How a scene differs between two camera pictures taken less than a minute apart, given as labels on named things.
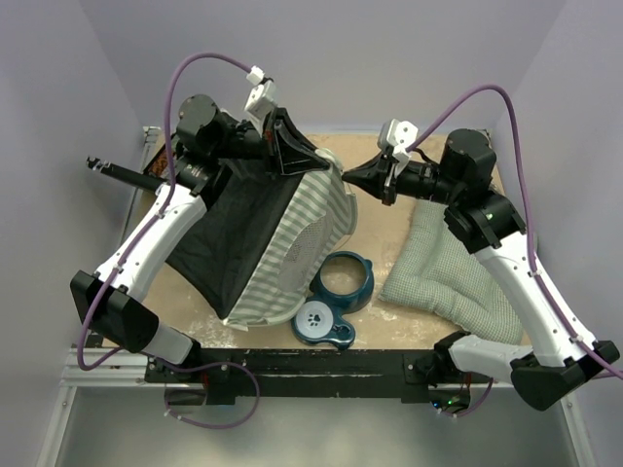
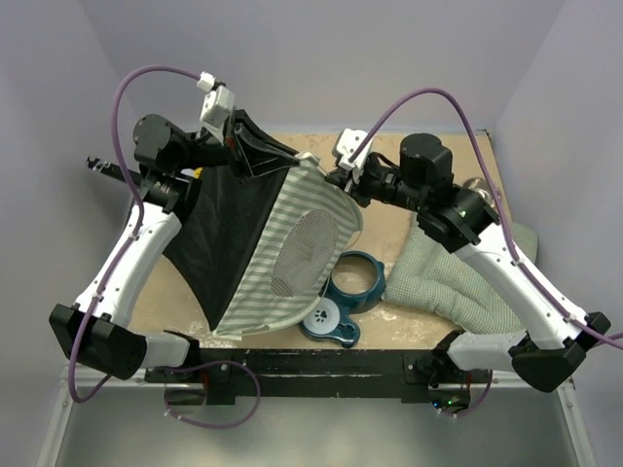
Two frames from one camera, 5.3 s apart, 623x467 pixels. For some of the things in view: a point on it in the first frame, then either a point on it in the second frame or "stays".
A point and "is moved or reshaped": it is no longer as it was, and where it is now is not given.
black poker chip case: [131, 175] stays
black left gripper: [295, 154] -> [261, 153]
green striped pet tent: [254, 247] is moved or reshaped
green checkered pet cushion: [440, 274] stays
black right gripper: [377, 175] -> [353, 185]
